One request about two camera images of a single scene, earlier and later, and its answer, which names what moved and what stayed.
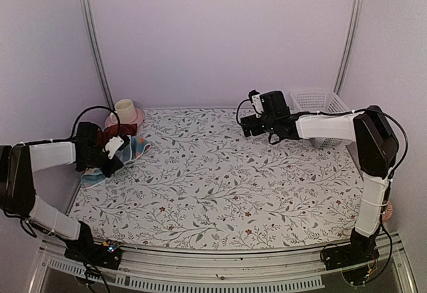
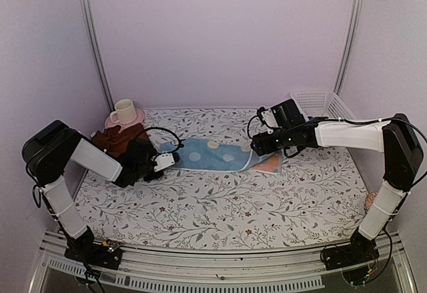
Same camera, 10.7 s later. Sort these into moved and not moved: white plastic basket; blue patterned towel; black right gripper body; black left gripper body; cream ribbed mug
Moved: blue patterned towel; black right gripper body; black left gripper body
Not moved: cream ribbed mug; white plastic basket
